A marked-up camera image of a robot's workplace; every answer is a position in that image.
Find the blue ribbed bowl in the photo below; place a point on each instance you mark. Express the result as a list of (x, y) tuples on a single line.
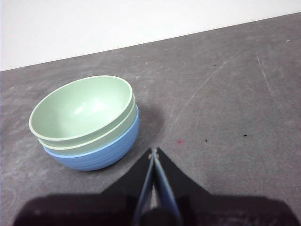
[(98, 157)]

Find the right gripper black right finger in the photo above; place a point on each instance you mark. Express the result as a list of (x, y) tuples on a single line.
[(211, 209)]

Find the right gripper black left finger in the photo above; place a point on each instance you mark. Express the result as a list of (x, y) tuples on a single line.
[(113, 207)]

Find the green ribbed bowl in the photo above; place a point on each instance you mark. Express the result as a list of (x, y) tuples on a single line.
[(94, 142), (80, 110)]

